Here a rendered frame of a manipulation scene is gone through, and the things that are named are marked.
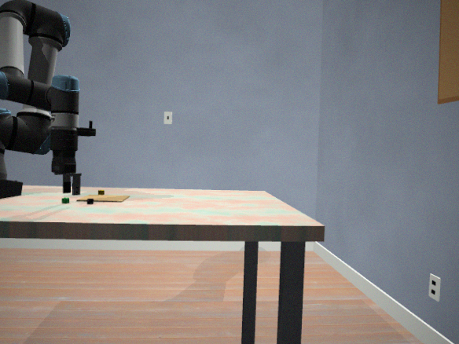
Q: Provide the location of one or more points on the tan flat mat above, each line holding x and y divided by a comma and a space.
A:
104, 198

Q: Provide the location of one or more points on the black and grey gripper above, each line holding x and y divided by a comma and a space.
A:
64, 143

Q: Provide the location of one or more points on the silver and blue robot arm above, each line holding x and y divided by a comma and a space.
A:
48, 32

